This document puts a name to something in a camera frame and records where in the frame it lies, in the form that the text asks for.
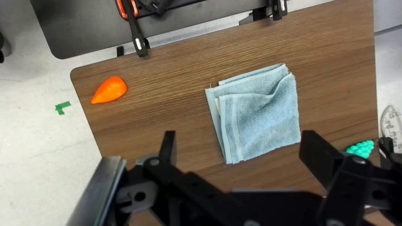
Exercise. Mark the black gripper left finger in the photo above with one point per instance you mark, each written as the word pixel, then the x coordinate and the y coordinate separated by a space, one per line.
pixel 169 145

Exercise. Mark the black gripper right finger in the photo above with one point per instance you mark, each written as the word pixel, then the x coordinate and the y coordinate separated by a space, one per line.
pixel 322 158

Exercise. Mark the light blue cloth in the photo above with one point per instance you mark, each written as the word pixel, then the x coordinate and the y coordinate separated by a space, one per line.
pixel 259 116

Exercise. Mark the green bumpy toy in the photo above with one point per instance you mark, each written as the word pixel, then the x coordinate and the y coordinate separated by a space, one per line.
pixel 362 148

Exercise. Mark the orange toy carrot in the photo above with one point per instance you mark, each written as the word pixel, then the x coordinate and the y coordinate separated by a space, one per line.
pixel 110 89

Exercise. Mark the green floor tape mark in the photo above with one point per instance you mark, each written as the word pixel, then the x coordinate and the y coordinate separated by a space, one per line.
pixel 61 108

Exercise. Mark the grey metal bracket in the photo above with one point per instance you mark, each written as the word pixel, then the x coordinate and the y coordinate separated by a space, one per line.
pixel 96 196

